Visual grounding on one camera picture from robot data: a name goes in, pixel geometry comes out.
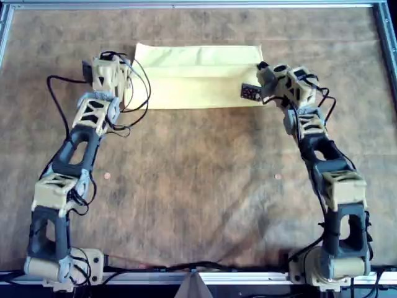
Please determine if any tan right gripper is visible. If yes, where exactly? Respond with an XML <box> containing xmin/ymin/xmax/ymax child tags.
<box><xmin>257</xmin><ymin>61</ymin><xmax>318</xmax><ymax>109</ymax></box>

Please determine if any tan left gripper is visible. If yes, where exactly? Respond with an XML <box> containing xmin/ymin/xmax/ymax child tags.
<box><xmin>92</xmin><ymin>52</ymin><xmax>134</xmax><ymax>98</ymax></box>

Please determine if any yellow microfibre cloth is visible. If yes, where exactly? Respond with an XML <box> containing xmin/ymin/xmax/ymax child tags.
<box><xmin>123</xmin><ymin>42</ymin><xmax>264</xmax><ymax>111</ymax></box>

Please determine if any brown felt table cover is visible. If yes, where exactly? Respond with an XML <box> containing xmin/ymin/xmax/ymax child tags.
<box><xmin>0</xmin><ymin>7</ymin><xmax>388</xmax><ymax>274</ymax></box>

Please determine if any black left gripper motor cable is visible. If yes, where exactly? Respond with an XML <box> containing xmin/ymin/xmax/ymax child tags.
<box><xmin>105</xmin><ymin>52</ymin><xmax>152</xmax><ymax>138</ymax></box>

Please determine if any right wrist camera circuit board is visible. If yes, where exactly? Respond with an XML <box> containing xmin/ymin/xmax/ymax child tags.
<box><xmin>240</xmin><ymin>68</ymin><xmax>278</xmax><ymax>101</ymax></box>

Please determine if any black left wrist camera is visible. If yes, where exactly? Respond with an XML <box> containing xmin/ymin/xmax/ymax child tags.
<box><xmin>81</xmin><ymin>60</ymin><xmax>94</xmax><ymax>88</ymax></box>

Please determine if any black left wrist camera cable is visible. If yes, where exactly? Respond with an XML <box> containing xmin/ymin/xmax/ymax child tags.
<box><xmin>46</xmin><ymin>75</ymin><xmax>89</xmax><ymax>147</ymax></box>

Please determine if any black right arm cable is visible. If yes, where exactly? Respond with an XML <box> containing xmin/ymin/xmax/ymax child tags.
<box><xmin>262</xmin><ymin>74</ymin><xmax>338</xmax><ymax>147</ymax></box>

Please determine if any aluminium frame rail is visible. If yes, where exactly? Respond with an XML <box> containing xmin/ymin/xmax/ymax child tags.
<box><xmin>372</xmin><ymin>2</ymin><xmax>397</xmax><ymax>84</ymax></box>
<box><xmin>0</xmin><ymin>6</ymin><xmax>15</xmax><ymax>68</ymax></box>
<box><xmin>0</xmin><ymin>269</ymin><xmax>397</xmax><ymax>286</ymax></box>
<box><xmin>0</xmin><ymin>0</ymin><xmax>388</xmax><ymax>10</ymax></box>

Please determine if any black cable along frame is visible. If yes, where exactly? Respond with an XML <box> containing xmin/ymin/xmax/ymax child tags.
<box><xmin>102</xmin><ymin>260</ymin><xmax>292</xmax><ymax>285</ymax></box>

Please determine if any tan camera mount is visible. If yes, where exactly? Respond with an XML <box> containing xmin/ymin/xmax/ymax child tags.
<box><xmin>175</xmin><ymin>270</ymin><xmax>213</xmax><ymax>298</ymax></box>

